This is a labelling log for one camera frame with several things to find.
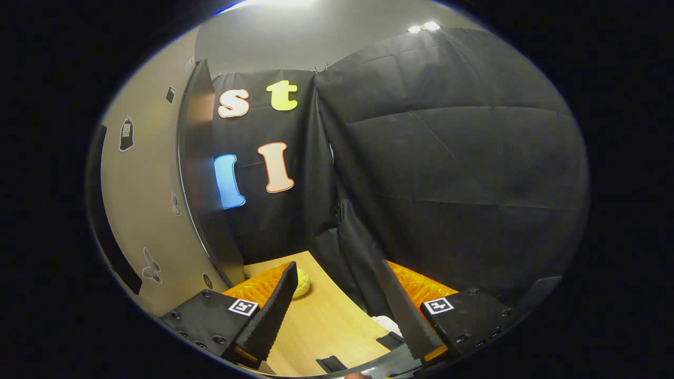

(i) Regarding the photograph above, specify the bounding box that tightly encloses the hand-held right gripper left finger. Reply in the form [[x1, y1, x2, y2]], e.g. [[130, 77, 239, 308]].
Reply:
[[160, 261, 299, 369]]

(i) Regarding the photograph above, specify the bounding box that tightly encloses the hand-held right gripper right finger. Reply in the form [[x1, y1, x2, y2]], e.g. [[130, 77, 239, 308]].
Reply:
[[379, 259, 522, 364]]

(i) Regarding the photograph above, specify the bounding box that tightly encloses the grey cabinet door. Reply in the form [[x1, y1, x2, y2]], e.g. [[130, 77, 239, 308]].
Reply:
[[97, 29, 232, 317]]

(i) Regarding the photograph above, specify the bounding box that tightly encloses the black door handle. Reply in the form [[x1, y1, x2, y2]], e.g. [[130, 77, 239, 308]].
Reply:
[[86, 124, 144, 295]]

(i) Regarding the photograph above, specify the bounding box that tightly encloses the white lumpy object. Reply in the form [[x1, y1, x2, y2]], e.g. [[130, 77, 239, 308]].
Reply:
[[371, 315, 403, 337]]

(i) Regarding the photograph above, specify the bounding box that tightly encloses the yellow lumpy object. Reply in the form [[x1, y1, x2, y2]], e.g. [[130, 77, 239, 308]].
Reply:
[[292, 267, 311, 299]]

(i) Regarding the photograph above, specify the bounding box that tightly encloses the black backdrop cloth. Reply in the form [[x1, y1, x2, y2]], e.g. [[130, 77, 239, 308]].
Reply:
[[211, 26, 590, 322]]

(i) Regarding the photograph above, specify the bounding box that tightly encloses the large ceiling light panel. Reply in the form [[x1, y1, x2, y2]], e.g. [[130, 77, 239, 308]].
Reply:
[[219, 0, 316, 14]]

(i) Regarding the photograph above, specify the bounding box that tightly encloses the black table edge bracket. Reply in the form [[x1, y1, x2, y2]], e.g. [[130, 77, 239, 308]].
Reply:
[[315, 355, 348, 373], [375, 332, 405, 351]]

